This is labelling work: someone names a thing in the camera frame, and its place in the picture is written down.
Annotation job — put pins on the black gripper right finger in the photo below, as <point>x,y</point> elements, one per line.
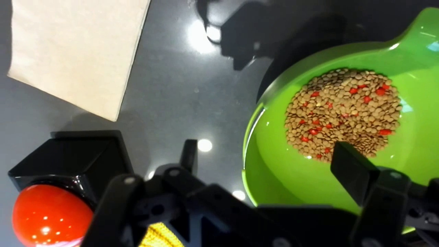
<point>382,194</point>

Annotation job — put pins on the beige paper napkin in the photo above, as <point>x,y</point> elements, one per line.
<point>80,51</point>

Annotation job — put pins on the red ball toy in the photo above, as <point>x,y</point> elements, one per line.
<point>47,216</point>

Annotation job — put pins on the black cube block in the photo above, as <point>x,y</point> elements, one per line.
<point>81,161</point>

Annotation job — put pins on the green bowl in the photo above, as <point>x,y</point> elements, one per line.
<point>276,173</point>

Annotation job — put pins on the lentils in bowl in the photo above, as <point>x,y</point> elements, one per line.
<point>357,106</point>

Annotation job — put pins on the yellow cloth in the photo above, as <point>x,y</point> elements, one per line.
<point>158,235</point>

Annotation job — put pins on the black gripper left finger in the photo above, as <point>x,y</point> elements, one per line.
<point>111,224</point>

